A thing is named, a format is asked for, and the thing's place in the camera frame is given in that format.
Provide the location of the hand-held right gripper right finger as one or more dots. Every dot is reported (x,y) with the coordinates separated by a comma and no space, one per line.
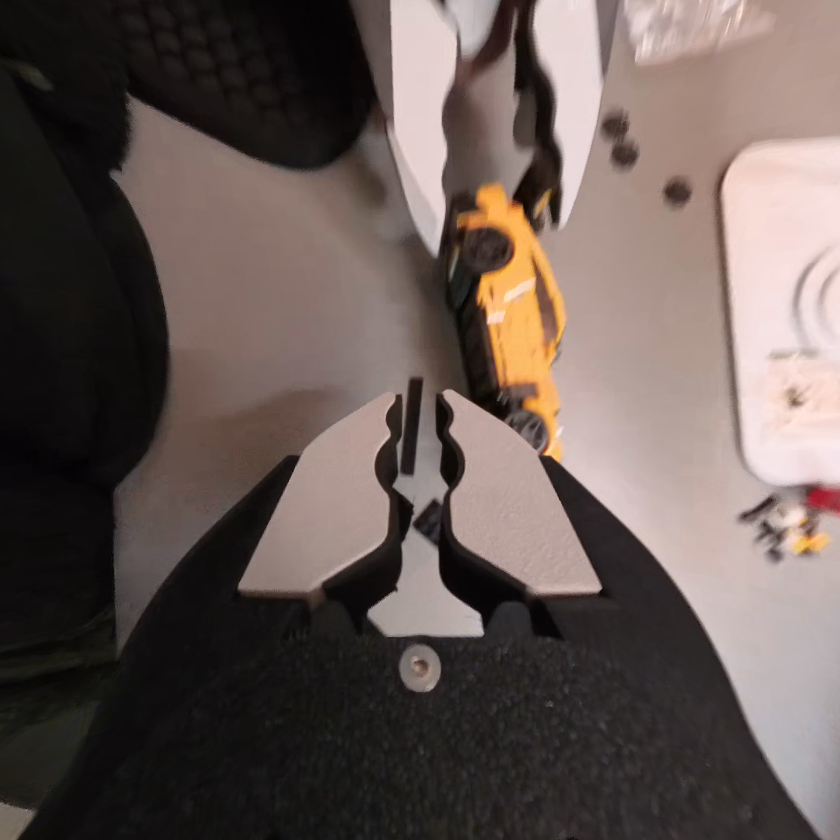
(525,525)

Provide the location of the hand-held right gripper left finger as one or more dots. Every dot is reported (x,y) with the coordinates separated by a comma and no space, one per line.
(321,518)

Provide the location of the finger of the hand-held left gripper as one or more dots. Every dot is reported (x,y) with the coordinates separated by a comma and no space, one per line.
(420,98)
(577,79)

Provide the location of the black long lego plate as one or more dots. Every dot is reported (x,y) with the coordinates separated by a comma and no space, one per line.
(411,426)

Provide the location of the orange lego car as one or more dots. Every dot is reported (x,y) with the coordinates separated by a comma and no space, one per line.
(518,315)

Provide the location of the lego sticker sheet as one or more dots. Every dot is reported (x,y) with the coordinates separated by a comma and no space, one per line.
(800,400)

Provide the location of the black lego gear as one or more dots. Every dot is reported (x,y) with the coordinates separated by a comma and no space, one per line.
(677,191)
(625,153)
(615,124)

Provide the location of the black quarter-round lego plate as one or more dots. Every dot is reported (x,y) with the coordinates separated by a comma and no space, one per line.
(430,522)

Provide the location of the pile of small lego parts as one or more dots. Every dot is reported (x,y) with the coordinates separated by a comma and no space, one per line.
(784,525)

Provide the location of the red lego piece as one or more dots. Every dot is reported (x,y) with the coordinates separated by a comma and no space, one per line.
(825,499)

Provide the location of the clear plastic bag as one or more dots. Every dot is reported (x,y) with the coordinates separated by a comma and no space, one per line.
(695,29)

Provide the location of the person's green knit sweater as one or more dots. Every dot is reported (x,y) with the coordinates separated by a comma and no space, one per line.
(46,649)

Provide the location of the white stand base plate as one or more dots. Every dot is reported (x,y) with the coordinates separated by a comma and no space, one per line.
(768,262)

